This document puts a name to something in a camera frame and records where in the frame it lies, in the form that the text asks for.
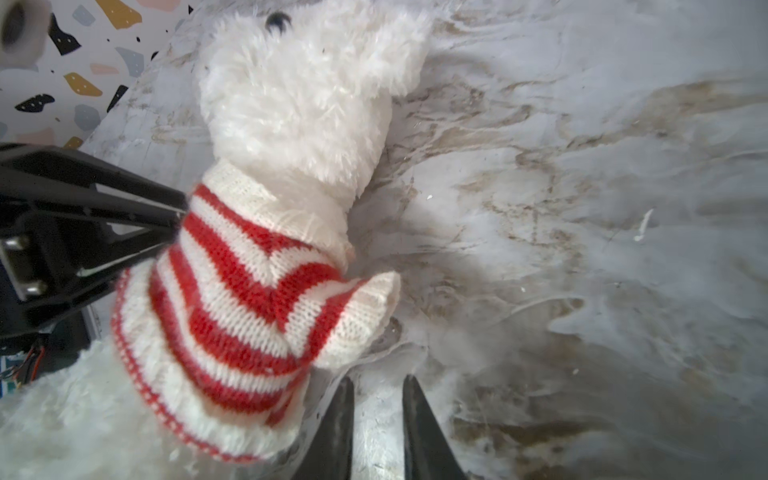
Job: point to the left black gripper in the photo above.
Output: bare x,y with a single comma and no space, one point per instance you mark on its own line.
52,268

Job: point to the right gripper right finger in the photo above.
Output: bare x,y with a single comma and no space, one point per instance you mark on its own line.
427,455

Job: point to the white plush teddy bear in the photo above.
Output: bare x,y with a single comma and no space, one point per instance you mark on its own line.
299,100

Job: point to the red white striped knit sweater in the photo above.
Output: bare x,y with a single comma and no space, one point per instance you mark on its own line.
220,332

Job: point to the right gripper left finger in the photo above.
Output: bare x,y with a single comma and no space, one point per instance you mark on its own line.
329,455

